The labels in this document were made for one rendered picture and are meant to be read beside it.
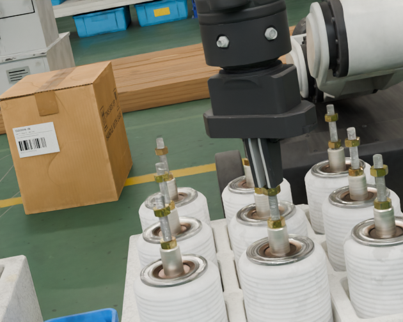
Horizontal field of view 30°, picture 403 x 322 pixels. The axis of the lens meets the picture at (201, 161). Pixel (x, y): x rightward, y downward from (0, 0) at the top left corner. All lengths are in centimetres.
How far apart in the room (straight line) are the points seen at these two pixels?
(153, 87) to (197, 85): 16
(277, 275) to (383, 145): 61
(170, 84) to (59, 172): 101
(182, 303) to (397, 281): 23
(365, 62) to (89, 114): 81
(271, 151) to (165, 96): 205
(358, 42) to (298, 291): 51
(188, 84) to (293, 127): 208
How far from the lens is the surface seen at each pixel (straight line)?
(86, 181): 189
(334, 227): 95
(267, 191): 81
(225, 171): 136
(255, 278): 82
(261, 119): 76
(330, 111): 105
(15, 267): 116
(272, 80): 75
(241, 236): 93
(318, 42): 124
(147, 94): 283
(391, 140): 138
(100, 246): 164
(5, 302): 106
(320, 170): 107
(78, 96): 184
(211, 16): 74
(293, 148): 137
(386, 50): 124
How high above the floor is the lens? 60
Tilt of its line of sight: 17 degrees down
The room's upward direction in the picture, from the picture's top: 10 degrees counter-clockwise
